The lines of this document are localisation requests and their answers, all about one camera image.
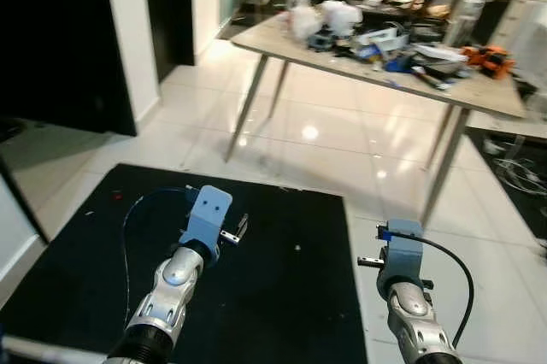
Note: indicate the white plastic bag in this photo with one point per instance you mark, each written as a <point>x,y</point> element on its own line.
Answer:
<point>342,15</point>

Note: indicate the light wooden table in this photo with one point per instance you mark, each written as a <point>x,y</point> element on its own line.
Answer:
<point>282,39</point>

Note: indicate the clear bubble wrap bundle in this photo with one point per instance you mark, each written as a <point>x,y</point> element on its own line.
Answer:
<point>305,22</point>

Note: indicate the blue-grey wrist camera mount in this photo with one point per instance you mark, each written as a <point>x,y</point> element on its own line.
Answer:
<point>402,253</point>
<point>208,210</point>

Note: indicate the orange power tool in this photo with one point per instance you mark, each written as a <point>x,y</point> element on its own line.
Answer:
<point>487,61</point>

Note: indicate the silver cylindrical container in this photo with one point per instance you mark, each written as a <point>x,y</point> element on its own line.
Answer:
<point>463,20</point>

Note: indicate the long white cardboard box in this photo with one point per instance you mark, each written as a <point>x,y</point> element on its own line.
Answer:
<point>383,38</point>

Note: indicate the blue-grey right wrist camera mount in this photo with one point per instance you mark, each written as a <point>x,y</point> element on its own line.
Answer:
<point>402,253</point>

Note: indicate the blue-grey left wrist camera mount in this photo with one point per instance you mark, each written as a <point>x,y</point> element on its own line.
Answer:
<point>208,210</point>

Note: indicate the black glossy wall panel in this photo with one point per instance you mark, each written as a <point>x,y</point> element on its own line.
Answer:
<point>60,39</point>

